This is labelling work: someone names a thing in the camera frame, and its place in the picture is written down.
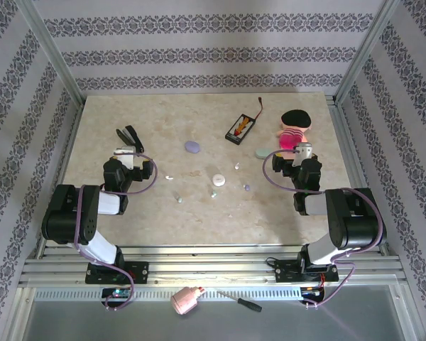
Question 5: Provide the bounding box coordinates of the black stapler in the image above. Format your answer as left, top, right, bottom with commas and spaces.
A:
115, 125, 146, 155

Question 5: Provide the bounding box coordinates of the pink plush doll black hair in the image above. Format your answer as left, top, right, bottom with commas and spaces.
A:
275, 109, 314, 154

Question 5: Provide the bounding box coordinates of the black battery holder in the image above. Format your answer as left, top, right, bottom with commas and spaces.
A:
224, 113, 259, 146

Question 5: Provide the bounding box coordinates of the right controller board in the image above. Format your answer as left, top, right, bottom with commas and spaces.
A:
300, 286, 326, 298

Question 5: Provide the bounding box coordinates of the controller board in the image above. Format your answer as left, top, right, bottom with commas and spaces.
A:
102, 286, 133, 299
300, 286, 326, 298

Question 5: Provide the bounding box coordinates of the left controller board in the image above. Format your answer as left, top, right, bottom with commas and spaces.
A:
102, 286, 133, 299

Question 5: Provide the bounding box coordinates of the pink bottle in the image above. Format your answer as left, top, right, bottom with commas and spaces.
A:
170, 286, 206, 316

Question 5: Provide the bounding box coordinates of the grey metal panel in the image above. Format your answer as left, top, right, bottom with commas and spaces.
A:
16, 287, 411, 341

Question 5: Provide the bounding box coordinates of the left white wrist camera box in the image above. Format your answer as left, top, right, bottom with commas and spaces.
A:
112, 144, 138, 171

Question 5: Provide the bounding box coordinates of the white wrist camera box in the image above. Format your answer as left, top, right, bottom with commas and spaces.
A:
292, 143, 314, 168
112, 144, 138, 171

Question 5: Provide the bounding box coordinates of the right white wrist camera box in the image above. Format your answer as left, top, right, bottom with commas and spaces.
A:
292, 143, 314, 168

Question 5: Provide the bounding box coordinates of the aluminium side rail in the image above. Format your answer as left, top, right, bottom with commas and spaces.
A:
37, 102, 85, 260
326, 94, 391, 256

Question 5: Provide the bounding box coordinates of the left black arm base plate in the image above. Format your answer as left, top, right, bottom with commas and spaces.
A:
84, 261, 149, 285

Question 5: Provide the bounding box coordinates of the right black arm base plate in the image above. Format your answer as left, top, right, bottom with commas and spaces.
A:
275, 259, 339, 284

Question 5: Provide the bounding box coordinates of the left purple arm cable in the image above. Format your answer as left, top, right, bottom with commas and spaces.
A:
72, 151, 160, 312

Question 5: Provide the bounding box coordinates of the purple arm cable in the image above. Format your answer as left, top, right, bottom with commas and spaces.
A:
262, 148, 383, 309
72, 151, 160, 312

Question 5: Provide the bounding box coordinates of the aluminium frame post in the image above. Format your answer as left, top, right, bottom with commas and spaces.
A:
334, 0, 409, 106
19, 0, 85, 107

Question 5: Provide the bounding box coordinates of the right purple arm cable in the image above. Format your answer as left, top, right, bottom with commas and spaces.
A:
262, 148, 383, 309

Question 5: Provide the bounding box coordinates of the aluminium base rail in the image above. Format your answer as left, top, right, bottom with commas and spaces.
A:
19, 244, 408, 288

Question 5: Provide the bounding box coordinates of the slotted grey cable duct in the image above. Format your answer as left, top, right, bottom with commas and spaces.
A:
33, 286, 302, 302

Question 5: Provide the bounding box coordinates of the black handled screwdriver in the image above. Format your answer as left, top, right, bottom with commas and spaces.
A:
216, 289, 263, 313

